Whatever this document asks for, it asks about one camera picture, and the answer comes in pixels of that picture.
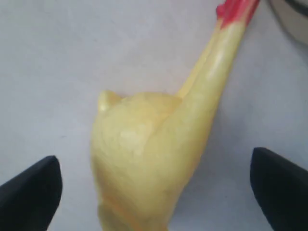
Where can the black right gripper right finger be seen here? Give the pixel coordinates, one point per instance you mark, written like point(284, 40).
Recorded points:
point(280, 188)

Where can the headless rubber chicken body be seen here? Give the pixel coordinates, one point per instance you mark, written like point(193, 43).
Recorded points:
point(145, 147)

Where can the white bin marked O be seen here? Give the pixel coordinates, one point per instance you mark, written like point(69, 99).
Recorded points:
point(293, 17)

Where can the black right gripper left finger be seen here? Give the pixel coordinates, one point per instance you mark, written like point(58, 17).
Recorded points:
point(29, 201)

